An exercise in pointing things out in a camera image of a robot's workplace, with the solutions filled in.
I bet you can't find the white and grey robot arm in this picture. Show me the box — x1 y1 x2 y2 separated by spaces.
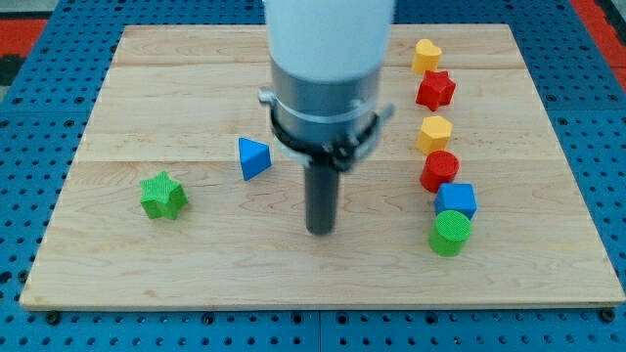
259 0 395 171

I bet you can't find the blue triangle block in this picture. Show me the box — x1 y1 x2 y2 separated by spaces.
238 137 272 181

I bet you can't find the yellow heart block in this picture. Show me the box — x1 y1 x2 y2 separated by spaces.
412 38 442 74

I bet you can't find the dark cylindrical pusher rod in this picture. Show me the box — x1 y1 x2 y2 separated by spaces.
304 164 339 236

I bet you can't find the red cylinder block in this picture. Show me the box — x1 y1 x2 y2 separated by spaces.
420 151 460 193

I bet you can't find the yellow hexagon block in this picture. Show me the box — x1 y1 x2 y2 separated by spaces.
416 115 453 155

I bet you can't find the light wooden board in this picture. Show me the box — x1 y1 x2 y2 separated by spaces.
21 24 625 311

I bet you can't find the green cylinder block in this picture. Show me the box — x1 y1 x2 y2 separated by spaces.
428 210 472 257

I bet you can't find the blue cube block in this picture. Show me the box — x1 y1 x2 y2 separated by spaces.
434 183 477 220

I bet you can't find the red star block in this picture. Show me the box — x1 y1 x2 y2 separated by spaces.
415 70 456 111

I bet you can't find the green star block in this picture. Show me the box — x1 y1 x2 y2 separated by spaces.
139 171 188 220

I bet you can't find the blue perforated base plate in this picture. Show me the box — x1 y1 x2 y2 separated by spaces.
1 0 625 351

